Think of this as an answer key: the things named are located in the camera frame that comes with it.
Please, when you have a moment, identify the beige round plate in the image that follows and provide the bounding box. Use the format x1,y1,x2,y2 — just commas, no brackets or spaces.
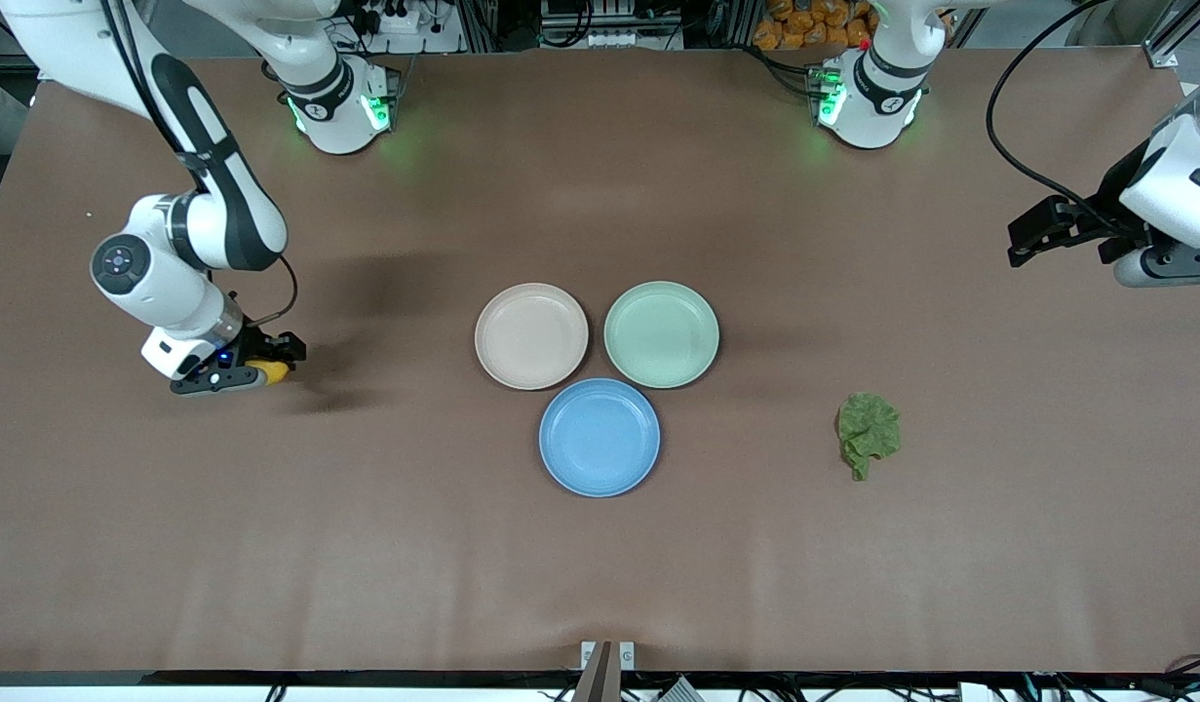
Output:
475,283,590,391

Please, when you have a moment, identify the green lettuce leaf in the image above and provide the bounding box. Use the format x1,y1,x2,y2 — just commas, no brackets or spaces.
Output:
836,392,903,483

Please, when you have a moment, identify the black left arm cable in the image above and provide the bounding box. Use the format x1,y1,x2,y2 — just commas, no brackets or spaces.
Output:
987,0,1122,230

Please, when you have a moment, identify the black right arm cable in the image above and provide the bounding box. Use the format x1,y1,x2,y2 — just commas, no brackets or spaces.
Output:
97,0,300,328

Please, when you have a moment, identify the blue round plate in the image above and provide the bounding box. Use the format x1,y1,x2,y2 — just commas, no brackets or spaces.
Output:
538,378,662,499

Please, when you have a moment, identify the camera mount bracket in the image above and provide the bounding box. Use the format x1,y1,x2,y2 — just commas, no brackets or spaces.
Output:
572,640,638,702

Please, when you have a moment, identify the pale green round plate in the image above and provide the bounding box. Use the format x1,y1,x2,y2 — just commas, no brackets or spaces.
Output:
603,281,720,390

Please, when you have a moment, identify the white power strip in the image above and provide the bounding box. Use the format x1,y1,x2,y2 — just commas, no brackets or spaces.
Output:
582,27,661,50
351,5,435,37

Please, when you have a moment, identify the brown table cover sheet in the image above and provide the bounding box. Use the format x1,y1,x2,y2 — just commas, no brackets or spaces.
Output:
0,47,1200,676

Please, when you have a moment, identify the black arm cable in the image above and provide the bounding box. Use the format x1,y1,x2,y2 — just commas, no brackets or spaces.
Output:
987,0,1122,230
97,0,300,328

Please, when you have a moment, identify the bag of orange fruits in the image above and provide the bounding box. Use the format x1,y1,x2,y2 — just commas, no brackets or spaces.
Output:
753,0,954,52

